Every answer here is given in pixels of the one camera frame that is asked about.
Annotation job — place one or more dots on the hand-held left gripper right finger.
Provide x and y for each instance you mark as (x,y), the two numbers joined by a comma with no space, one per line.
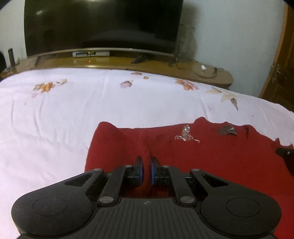
(153,172)

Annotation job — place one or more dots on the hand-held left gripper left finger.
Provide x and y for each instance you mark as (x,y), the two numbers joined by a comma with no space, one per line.
(140,172)

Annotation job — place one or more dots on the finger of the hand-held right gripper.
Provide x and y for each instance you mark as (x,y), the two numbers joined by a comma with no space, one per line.
(287,155)

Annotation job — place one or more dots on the red embellished sweater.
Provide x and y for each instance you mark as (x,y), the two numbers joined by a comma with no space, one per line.
(206,158)

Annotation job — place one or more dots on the brown wooden door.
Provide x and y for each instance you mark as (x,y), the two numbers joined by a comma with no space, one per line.
(280,69)

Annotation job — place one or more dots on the floral white bed sheet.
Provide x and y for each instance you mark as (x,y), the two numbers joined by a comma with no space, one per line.
(57,110)

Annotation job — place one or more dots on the wooden television stand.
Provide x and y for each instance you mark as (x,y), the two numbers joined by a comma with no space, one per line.
(110,63)

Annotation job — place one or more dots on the round brown mat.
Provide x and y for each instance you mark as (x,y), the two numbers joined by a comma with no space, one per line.
(205,71)

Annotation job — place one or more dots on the silver set-top box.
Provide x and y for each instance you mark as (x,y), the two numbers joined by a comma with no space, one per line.
(91,54)

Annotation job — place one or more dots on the clear glass vase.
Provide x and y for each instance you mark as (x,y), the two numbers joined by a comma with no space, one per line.
(186,41)

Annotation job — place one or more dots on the black flat-screen television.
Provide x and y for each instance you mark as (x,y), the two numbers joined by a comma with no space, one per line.
(101,23)

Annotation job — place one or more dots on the black upright handset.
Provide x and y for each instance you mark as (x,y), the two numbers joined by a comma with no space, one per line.
(11,57)

